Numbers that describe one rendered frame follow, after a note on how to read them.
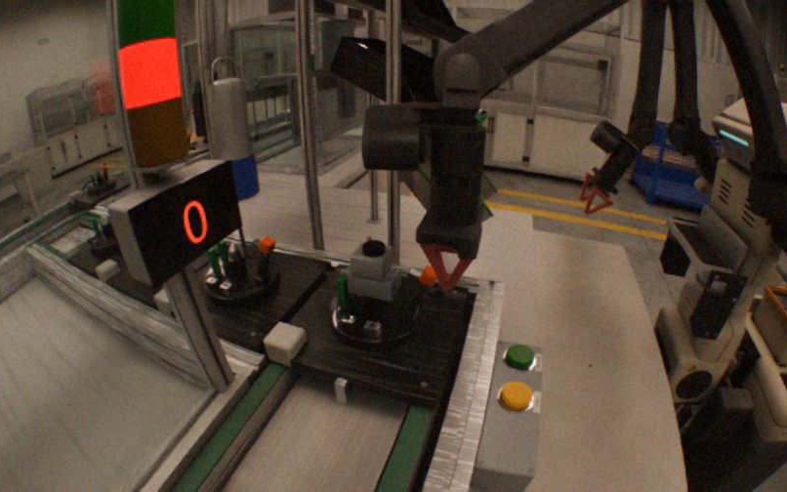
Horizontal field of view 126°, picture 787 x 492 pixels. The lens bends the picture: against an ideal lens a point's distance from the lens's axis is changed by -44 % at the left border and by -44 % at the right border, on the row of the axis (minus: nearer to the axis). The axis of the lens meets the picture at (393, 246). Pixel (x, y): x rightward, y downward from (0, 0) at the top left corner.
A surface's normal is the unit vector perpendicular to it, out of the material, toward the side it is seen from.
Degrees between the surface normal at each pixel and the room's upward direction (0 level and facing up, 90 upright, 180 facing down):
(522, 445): 0
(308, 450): 0
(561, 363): 0
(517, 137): 90
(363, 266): 90
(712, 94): 90
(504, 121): 90
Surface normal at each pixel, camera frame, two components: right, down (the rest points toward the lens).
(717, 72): -0.35, 0.46
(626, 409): 0.00, -0.87
